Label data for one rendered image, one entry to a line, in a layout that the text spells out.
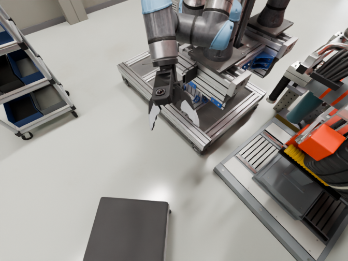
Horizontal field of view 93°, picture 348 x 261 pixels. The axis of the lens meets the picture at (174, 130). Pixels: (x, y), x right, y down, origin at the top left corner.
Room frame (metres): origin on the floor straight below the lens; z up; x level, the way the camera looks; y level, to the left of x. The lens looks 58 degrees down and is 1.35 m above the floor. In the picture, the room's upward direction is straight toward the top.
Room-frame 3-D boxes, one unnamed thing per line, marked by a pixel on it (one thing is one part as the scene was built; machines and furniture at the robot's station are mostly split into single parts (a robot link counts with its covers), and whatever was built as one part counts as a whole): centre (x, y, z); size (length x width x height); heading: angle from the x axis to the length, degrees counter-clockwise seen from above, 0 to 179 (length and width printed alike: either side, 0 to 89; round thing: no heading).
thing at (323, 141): (0.26, -0.50, 0.85); 0.09 x 0.08 x 0.07; 128
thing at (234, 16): (0.81, -0.22, 0.98); 0.13 x 0.12 x 0.14; 70
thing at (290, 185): (0.33, -0.85, 0.32); 0.40 x 0.30 x 0.28; 128
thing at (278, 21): (1.14, -0.60, 0.87); 0.15 x 0.15 x 0.10
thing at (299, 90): (1.07, -1.08, 0.44); 0.43 x 0.17 x 0.03; 128
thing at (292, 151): (0.31, -0.71, 0.51); 0.29 x 0.06 x 0.06; 38
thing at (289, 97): (1.09, -1.10, 0.21); 0.10 x 0.10 x 0.42; 38
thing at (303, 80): (0.52, -0.48, 0.93); 0.09 x 0.05 x 0.05; 38
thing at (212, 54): (0.81, -0.23, 0.87); 0.15 x 0.15 x 0.10
